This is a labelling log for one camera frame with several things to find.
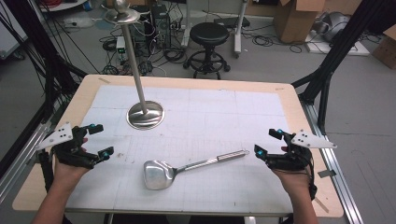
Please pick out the metal spatula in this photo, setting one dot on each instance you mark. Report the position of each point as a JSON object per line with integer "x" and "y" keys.
{"x": 162, "y": 174}

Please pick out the flat white board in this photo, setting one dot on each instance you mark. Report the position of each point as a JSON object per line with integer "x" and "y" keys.
{"x": 342, "y": 48}

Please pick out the metal pole stand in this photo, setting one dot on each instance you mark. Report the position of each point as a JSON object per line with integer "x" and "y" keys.
{"x": 146, "y": 116}

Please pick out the aluminium rail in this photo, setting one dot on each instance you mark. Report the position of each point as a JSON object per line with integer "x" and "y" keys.
{"x": 21, "y": 165}
{"x": 339, "y": 180}

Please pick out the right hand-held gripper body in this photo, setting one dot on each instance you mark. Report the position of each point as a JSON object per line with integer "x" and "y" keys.
{"x": 295, "y": 152}

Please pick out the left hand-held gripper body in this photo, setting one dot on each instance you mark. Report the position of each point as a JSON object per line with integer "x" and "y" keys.
{"x": 72, "y": 148}

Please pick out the person's left hand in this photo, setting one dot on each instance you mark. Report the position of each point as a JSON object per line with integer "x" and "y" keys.
{"x": 69, "y": 174}

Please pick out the white grid mat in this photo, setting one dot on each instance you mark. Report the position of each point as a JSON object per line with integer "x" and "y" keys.
{"x": 199, "y": 124}

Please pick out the person's right hand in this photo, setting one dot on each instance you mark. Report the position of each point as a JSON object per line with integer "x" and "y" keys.
{"x": 292, "y": 182}

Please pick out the black frame strut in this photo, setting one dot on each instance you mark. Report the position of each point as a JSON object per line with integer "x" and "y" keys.
{"x": 46, "y": 62}
{"x": 330, "y": 62}

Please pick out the open cardboard box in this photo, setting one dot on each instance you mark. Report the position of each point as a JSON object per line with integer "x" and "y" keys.
{"x": 295, "y": 21}

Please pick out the grey rounded device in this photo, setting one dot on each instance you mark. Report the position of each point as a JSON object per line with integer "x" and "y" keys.
{"x": 334, "y": 25}

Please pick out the white stand leg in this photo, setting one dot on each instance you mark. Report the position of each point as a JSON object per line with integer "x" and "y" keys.
{"x": 186, "y": 25}
{"x": 239, "y": 31}

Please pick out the closed cardboard box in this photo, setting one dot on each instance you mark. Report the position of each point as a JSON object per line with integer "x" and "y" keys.
{"x": 386, "y": 49}

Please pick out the black round stool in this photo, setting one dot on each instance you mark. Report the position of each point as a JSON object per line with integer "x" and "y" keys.
{"x": 209, "y": 34}

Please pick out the black computer tower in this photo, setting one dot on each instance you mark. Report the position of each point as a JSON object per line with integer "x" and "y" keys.
{"x": 161, "y": 25}

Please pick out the small white power box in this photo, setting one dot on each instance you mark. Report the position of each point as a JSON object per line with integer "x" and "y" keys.
{"x": 120, "y": 46}

